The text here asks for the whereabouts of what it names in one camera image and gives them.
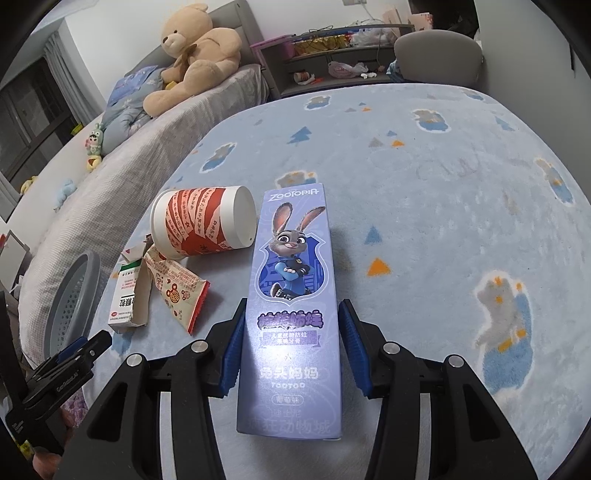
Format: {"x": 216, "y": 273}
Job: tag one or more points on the purple storage box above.
{"x": 272, "y": 53}

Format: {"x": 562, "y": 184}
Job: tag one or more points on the purple fluffy rug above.
{"x": 74, "y": 410}

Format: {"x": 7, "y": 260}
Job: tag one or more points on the grey curtain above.
{"x": 74, "y": 78}

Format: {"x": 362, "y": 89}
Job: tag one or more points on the person's left hand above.
{"x": 48, "y": 467}

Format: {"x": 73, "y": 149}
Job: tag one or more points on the light blue plush toy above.
{"x": 65, "y": 191}

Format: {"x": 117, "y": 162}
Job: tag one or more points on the light blue printed blanket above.
{"x": 438, "y": 184}

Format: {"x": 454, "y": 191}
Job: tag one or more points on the purple cartoon toothpaste box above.
{"x": 291, "y": 277}

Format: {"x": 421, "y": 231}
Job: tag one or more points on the grey perforated plastic basket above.
{"x": 69, "y": 300}

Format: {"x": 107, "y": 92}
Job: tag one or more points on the grey nightstand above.
{"x": 270, "y": 81}

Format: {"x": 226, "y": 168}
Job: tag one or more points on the yellow red foil packet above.
{"x": 321, "y": 45}

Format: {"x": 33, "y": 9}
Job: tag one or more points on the red striped paper cup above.
{"x": 198, "y": 221}

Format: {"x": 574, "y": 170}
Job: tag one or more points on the green rabbit plush doll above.
{"x": 94, "y": 138}

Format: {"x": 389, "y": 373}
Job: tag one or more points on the dark window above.
{"x": 32, "y": 124}

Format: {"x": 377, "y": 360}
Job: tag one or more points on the white wardrobe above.
{"x": 517, "y": 27}

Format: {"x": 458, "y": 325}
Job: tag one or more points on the small paper cup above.
{"x": 302, "y": 77}

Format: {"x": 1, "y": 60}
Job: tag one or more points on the bed with grey checked sheet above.
{"x": 138, "y": 152}

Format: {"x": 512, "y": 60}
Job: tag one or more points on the grey curved shelf unit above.
{"x": 323, "y": 60}

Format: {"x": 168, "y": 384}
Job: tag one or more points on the grey chair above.
{"x": 438, "y": 60}

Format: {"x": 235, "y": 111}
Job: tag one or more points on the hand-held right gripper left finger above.
{"x": 233, "y": 355}

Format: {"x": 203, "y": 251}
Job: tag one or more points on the green white carton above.
{"x": 122, "y": 295}

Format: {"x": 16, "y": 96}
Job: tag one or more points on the yellow plush on windowsill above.
{"x": 28, "y": 182}

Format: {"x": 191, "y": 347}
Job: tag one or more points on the cream red snack wrapper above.
{"x": 178, "y": 290}

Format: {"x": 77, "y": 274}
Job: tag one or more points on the small yellow plush toy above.
{"x": 93, "y": 163}

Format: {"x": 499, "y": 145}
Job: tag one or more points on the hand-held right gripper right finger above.
{"x": 355, "y": 350}

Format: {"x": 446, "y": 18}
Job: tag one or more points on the blue printed pillow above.
{"x": 134, "y": 83}

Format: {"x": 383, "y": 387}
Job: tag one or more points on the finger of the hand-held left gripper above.
{"x": 74, "y": 347}
{"x": 99, "y": 344}

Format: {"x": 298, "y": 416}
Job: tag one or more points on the pink paper box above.
{"x": 406, "y": 21}

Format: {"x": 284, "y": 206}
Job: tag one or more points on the large tan teddy bear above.
{"x": 203, "y": 50}

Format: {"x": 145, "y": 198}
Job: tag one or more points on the pink plastic bag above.
{"x": 346, "y": 69}

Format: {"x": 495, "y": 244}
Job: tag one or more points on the white plastic bag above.
{"x": 364, "y": 37}

